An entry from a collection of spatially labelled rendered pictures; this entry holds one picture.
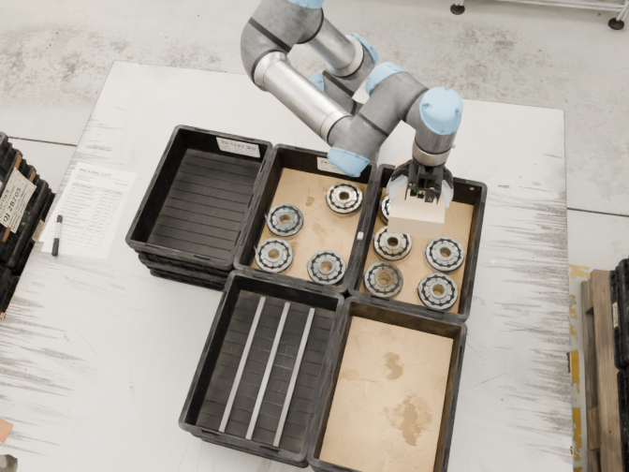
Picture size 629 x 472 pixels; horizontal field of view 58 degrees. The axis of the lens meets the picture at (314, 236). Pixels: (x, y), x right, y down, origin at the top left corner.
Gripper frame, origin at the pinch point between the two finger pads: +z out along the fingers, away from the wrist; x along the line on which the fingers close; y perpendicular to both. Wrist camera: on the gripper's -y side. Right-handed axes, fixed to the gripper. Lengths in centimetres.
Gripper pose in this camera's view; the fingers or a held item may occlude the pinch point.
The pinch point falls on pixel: (418, 194)
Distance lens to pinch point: 134.6
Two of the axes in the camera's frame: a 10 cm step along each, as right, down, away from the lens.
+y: -1.7, 8.9, -4.3
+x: 9.9, 1.3, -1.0
